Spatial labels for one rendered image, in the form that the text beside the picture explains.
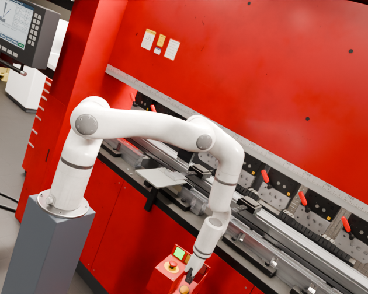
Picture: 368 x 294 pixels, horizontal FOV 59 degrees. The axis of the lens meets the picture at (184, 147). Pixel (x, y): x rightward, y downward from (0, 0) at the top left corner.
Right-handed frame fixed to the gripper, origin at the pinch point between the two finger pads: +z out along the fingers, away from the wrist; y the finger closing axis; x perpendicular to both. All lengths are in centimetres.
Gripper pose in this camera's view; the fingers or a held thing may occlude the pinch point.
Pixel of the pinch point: (189, 278)
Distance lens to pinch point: 156.7
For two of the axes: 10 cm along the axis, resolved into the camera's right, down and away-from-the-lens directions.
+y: -4.6, 1.7, -8.7
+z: -3.3, 8.8, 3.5
